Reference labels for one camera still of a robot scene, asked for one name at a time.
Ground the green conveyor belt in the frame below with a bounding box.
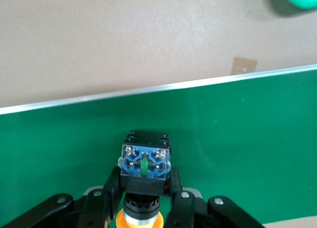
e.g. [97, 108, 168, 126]
[0, 63, 317, 228]

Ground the brown tape patch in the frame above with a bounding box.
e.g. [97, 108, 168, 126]
[231, 56, 258, 76]

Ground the yellow push button switch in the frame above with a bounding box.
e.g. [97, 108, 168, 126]
[116, 130, 172, 228]

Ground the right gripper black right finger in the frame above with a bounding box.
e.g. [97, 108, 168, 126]
[164, 168, 267, 228]

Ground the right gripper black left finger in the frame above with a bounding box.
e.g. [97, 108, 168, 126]
[0, 166, 124, 228]

